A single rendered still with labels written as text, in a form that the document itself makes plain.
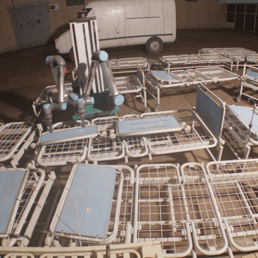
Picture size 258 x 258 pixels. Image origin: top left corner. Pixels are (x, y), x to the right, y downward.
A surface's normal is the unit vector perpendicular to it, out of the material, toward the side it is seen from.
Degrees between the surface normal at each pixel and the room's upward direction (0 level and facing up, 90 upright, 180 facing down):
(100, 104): 90
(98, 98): 90
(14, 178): 5
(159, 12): 88
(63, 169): 0
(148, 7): 86
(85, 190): 7
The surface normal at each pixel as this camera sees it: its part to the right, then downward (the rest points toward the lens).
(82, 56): 0.26, 0.47
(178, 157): -0.06, -0.87
